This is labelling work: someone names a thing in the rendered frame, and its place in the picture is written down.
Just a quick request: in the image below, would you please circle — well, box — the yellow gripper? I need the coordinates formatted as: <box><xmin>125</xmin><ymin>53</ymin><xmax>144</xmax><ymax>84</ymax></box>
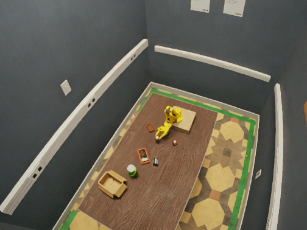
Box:
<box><xmin>155</xmin><ymin>126</ymin><xmax>169</xmax><ymax>139</ymax></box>

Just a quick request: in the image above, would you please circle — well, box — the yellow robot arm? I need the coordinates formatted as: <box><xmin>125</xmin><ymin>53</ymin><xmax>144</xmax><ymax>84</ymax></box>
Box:
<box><xmin>164</xmin><ymin>106</ymin><xmax>183</xmax><ymax>130</ymax></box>

